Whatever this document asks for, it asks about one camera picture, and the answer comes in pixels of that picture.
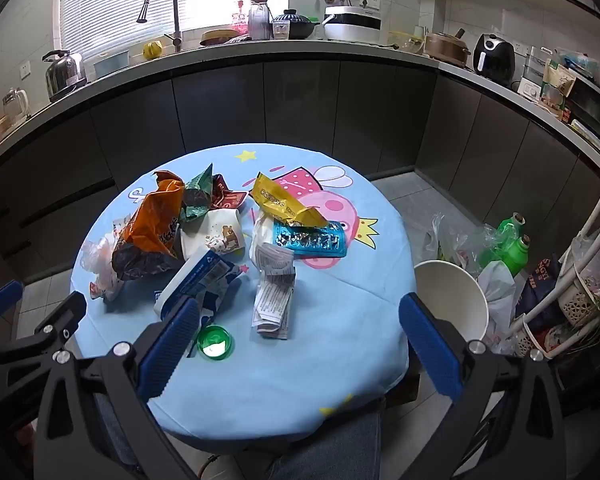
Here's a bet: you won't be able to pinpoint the round table blue tablecloth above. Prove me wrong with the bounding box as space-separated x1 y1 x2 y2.
70 143 418 453

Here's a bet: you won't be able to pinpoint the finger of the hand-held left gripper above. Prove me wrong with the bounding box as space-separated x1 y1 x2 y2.
0 290 88 426
0 280 25 323

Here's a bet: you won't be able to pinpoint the green bottle cap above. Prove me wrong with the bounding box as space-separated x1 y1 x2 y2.
197 325 234 361

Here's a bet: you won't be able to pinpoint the clear plastic wrapper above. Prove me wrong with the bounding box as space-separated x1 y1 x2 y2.
80 217 131 303

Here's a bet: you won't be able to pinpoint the brown lidded pot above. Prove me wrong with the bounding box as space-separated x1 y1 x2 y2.
424 28 472 67

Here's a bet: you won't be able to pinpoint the pink bottle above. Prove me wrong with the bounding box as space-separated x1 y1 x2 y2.
231 1 248 36

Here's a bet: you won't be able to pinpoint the clear bag of green vegetables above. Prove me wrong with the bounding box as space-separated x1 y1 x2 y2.
425 212 511 273

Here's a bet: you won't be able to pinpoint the steel kitchen faucet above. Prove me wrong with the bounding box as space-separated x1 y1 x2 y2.
136 0 183 53

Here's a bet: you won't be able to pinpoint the white round bin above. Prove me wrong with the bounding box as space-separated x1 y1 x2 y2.
413 259 490 343

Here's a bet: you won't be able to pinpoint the red snack wrapper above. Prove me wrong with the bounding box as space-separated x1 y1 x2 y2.
210 174 248 211

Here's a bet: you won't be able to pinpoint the small white appliance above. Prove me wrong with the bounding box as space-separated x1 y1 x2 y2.
517 77 543 103

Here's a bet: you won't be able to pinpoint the dark blue printed bag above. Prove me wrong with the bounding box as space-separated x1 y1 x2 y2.
517 255 563 321

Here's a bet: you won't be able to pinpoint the white rice cooker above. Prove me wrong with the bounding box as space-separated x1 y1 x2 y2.
323 4 385 43

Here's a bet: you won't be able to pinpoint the glass jar with red lid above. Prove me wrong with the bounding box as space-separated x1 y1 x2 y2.
247 0 274 41

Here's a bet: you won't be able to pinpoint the yellow snack bag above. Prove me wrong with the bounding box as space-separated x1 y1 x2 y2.
250 172 330 228

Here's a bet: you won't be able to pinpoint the black countertop oven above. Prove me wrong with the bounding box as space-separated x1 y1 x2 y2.
562 77 600 156

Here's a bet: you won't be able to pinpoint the white plastic bag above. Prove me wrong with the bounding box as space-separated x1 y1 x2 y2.
477 260 518 331

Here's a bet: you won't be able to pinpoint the steel kettle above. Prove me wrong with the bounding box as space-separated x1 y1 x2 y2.
42 50 88 101

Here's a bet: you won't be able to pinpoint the white storage rack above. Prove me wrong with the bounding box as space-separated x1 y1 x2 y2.
510 152 600 361

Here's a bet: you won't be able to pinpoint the yellow bowl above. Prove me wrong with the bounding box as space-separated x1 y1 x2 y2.
200 28 241 47

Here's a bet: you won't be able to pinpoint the paper snack bag on counter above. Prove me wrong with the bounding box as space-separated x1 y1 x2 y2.
540 57 578 111

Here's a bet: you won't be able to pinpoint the white printed paper cup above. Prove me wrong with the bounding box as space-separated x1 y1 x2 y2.
179 208 245 261

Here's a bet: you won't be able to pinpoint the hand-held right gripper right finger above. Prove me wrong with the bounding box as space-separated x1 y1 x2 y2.
399 291 568 480

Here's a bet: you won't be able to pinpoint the black air fryer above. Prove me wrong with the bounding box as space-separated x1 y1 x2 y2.
472 33 516 86

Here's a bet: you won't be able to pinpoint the folded paper leaflet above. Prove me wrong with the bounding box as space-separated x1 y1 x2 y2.
251 242 297 341

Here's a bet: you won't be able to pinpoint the light blue basin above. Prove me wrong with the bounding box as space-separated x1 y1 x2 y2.
92 51 131 79

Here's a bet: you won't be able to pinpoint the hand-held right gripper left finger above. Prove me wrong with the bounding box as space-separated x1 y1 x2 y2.
32 296 201 480

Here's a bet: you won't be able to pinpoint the person's jeans legs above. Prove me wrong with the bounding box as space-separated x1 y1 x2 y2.
265 395 383 480

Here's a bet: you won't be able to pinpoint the green snack bag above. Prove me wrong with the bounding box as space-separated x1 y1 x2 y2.
180 162 216 223

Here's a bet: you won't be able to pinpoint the blue foil blister pack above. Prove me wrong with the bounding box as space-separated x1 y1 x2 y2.
271 219 348 258

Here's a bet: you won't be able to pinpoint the green bottle in plastic wrap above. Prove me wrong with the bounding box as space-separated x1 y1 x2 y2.
495 212 526 256

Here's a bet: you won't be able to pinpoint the dark kitchen base cabinets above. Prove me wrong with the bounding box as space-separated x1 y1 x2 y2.
0 57 600 286

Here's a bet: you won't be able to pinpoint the clear glass container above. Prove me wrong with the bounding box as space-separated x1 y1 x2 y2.
390 30 426 53

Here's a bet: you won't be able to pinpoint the black clay pot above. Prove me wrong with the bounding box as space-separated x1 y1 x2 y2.
271 8 321 41

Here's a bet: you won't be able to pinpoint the glass jug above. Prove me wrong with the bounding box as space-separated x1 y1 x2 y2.
2 87 31 121

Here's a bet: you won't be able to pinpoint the orange snack bag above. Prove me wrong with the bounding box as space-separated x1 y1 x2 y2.
111 171 187 281

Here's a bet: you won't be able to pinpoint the blue and white carton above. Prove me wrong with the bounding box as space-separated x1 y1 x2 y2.
152 249 243 321

